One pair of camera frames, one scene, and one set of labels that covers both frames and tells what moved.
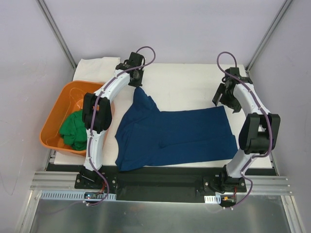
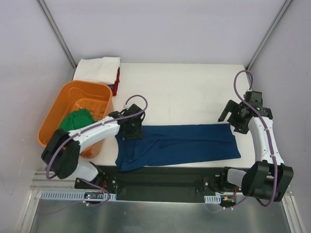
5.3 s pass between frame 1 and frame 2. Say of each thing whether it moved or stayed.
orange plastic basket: stayed
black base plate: stayed
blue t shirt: moved
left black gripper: moved
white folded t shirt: stayed
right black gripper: moved
